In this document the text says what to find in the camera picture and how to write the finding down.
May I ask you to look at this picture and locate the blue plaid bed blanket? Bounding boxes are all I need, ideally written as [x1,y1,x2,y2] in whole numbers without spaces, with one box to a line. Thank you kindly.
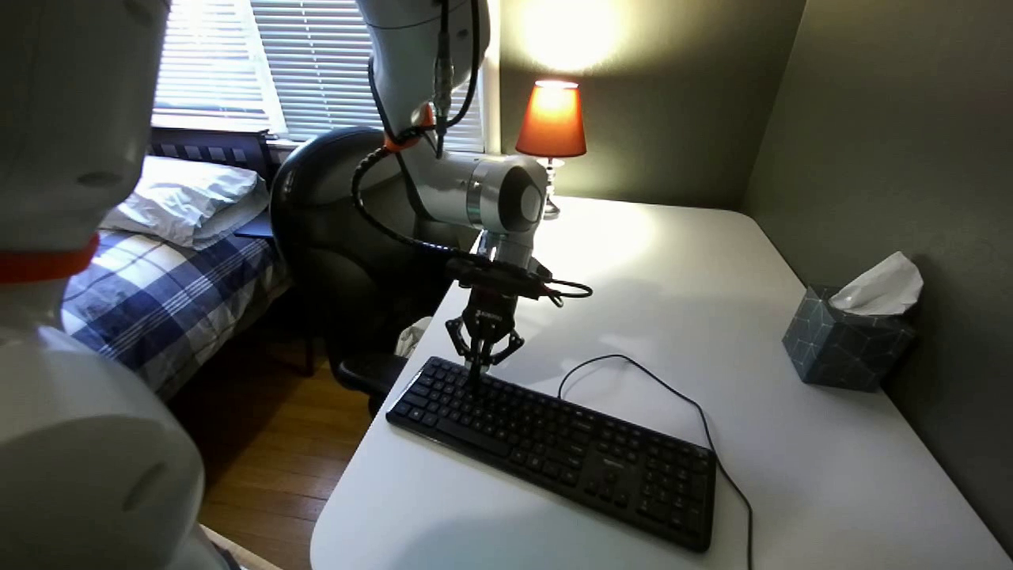
[58,224,290,399]

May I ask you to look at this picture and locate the black corrugated robot hose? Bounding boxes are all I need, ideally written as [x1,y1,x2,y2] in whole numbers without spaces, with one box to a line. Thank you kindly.
[347,0,493,265]

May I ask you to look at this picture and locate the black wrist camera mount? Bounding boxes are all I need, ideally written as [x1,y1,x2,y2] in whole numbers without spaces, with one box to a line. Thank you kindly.
[447,249,594,311]

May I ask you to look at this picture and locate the white bed pillow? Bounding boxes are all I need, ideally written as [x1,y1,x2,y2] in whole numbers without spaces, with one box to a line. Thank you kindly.
[99,152,276,253]

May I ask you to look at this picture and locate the table lamp with orange shade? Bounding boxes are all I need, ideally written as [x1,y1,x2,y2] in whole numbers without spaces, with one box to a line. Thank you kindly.
[512,76,587,221]

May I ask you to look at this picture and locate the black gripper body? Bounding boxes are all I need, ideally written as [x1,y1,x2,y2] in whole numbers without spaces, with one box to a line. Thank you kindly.
[462,282,519,329]

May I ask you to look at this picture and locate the black computer keyboard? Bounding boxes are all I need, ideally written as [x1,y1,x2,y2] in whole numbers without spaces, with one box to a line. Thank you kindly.
[383,354,720,553]

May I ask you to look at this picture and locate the dark bed headboard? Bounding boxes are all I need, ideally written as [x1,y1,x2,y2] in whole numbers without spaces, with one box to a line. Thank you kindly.
[145,123,279,179]

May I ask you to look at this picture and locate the grey patterned tissue box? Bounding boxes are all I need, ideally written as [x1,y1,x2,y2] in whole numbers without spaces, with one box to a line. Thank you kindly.
[777,248,926,394]

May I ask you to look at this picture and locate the thin black keyboard cable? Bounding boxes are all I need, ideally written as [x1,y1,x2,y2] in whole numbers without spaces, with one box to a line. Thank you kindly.
[555,353,755,570]

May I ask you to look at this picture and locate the black office chair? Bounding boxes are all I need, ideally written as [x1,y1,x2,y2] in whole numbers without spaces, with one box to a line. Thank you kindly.
[270,123,479,408]

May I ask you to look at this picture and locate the white window blinds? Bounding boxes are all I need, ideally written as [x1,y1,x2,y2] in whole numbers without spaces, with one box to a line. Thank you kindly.
[151,0,490,145]

